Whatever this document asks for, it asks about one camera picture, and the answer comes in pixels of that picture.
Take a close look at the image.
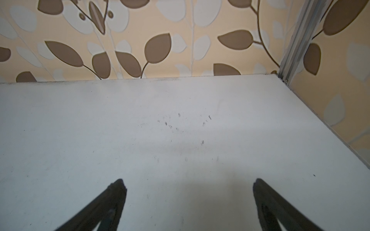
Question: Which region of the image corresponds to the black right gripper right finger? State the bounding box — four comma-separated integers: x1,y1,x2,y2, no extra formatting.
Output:
253,178,322,231

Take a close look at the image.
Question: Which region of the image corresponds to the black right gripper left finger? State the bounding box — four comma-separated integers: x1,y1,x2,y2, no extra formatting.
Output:
57,179,127,231

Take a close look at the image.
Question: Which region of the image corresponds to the aluminium frame profile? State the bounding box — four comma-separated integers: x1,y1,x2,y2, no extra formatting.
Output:
277,1,330,86

